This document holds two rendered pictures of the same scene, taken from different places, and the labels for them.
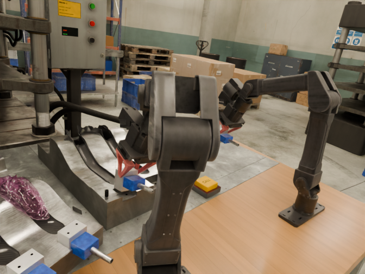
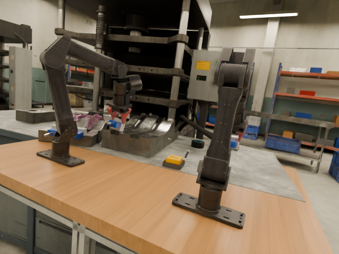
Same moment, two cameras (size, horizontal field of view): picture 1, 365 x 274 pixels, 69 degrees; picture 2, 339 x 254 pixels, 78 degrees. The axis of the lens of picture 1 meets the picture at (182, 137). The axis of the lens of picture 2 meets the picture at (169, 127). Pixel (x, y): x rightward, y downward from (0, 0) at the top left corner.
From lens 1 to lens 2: 1.00 m
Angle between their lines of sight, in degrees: 63
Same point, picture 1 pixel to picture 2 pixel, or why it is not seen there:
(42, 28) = (175, 72)
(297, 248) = (138, 202)
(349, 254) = (160, 238)
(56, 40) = (192, 82)
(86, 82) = (290, 145)
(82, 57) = (207, 93)
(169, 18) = not seen: outside the picture
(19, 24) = (168, 71)
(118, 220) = (107, 144)
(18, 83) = (163, 101)
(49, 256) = not seen: hidden behind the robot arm
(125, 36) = not seen: outside the picture
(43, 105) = (170, 114)
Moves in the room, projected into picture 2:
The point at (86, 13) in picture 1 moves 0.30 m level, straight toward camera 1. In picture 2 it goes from (213, 67) to (189, 60)
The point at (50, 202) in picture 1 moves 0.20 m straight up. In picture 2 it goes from (97, 126) to (100, 90)
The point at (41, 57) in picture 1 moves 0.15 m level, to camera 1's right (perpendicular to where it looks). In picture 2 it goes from (173, 88) to (182, 88)
